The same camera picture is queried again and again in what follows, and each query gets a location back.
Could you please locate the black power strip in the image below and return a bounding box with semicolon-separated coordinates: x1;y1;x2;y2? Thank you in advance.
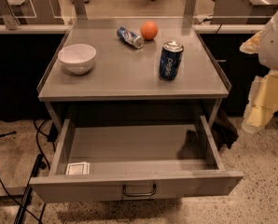
14;154;43;224

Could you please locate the white ceramic bowl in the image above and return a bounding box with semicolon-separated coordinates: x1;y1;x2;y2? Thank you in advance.
58;44;96;76

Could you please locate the left background lab bench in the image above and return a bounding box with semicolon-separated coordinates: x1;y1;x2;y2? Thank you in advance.
0;0;63;24

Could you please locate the white card in drawer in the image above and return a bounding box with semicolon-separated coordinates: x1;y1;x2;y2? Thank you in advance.
66;161;90;175

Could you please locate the orange fruit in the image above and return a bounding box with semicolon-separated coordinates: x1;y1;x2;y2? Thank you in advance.
140;21;158;40

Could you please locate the right background lab bench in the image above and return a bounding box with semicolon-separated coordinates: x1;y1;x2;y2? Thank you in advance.
211;0;278;24

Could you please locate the grey metal cabinet table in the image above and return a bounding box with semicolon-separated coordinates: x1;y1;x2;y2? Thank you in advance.
38;17;230;120

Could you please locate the blue pepsi can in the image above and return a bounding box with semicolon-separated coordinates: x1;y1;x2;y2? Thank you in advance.
159;40;184;80

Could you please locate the open grey top drawer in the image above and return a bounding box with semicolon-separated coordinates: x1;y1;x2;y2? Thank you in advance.
31;117;243;203

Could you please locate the black floor cable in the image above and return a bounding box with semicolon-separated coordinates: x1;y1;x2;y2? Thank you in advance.
0;119;53;224

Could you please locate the black drawer handle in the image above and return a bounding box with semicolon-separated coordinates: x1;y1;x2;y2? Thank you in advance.
122;184;157;198

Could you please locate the background lab bench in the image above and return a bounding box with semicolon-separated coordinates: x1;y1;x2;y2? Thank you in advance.
211;0;278;24
0;0;63;24

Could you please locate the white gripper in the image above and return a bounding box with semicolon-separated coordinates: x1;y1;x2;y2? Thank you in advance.
240;10;278;133

